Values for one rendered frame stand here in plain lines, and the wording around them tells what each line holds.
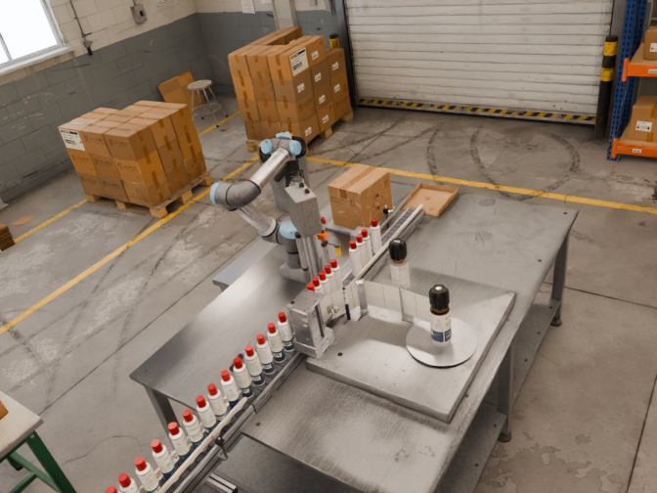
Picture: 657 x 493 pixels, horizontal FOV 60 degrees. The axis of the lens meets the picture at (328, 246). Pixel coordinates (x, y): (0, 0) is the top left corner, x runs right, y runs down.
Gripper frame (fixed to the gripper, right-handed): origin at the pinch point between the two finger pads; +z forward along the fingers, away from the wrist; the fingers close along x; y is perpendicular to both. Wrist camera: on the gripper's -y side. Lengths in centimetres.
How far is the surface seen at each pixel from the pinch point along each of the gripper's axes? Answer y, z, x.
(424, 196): 49, 22, 79
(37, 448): -96, 82, -122
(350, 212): 18.2, 17.6, 28.6
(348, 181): 19.0, -0.2, 33.7
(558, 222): 127, 46, 62
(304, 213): 34, 3, -54
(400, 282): 61, 47, -25
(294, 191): 29, -7, -49
